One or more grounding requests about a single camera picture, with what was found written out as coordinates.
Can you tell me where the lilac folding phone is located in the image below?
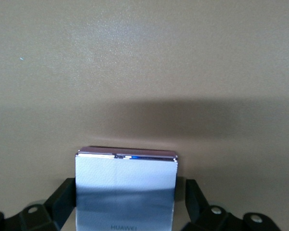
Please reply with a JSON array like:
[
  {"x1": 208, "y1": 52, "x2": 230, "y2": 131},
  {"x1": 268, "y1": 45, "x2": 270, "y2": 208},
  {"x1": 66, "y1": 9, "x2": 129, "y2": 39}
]
[{"x1": 74, "y1": 145, "x2": 179, "y2": 231}]

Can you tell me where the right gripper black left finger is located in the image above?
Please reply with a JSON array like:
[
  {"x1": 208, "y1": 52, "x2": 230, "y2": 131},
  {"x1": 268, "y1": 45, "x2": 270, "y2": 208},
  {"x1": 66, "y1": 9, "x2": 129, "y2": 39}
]
[{"x1": 0, "y1": 177, "x2": 78, "y2": 231}]

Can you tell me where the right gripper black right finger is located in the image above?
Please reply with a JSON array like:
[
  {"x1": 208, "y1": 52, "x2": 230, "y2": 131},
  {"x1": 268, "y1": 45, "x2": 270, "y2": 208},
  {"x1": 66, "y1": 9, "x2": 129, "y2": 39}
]
[{"x1": 174, "y1": 179, "x2": 280, "y2": 231}]

